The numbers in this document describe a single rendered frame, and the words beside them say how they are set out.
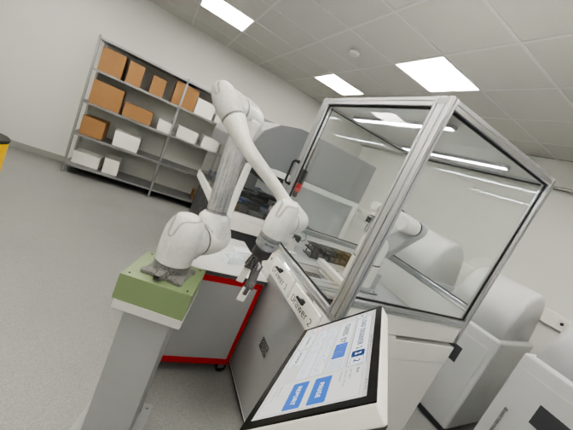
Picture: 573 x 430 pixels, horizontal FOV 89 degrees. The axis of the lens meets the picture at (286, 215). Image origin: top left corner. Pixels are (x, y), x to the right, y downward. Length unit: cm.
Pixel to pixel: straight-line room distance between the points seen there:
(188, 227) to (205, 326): 91
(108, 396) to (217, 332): 68
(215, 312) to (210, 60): 459
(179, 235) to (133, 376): 67
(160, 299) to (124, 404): 57
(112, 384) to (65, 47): 498
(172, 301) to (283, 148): 153
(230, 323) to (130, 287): 90
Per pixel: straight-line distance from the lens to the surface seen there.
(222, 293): 189
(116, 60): 527
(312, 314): 148
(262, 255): 113
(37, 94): 591
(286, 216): 107
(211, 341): 211
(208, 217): 140
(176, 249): 127
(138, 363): 154
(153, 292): 129
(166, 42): 573
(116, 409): 173
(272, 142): 236
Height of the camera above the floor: 153
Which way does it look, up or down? 10 degrees down
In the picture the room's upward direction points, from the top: 24 degrees clockwise
